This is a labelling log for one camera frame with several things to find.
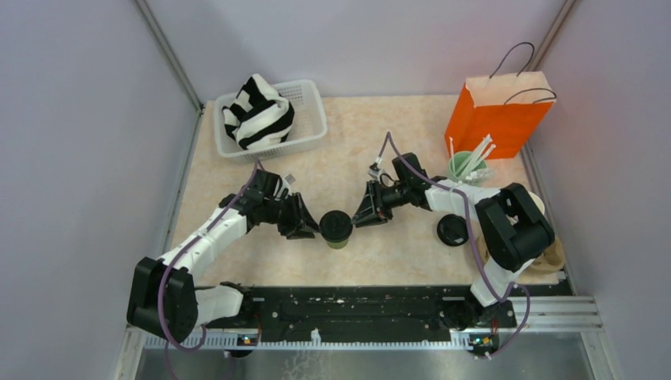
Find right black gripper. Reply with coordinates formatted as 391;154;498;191
351;180;410;230

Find white wrapped straws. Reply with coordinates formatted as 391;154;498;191
448;134;496;183

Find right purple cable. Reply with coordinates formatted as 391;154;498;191
377;131;532;359

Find purple cable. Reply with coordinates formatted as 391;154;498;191
157;159;266;353
377;131;532;359

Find green straw holder cup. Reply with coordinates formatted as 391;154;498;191
447;151;494;185

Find green paper coffee cup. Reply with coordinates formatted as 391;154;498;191
324;237;350;249

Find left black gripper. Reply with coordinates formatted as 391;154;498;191
265;193;322;241

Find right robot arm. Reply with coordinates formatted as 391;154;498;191
351;153;555;326

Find cardboard cup carrier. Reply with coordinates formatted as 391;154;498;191
476;237;566;275

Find stack of paper cups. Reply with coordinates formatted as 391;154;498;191
529;192;546;215

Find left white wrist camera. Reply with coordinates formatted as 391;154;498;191
281;173;296;193

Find orange paper bag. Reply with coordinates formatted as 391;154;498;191
444;61;558;159

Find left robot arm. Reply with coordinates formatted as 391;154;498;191
126;167;320;344

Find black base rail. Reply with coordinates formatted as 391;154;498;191
207;285;521;344

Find white plastic basket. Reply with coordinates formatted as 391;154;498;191
212;79;328;164

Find black lid on table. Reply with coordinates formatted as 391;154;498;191
436;214;471;247

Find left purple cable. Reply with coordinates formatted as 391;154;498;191
157;159;266;353

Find black white striped cloth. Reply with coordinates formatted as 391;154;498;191
221;74;295;150

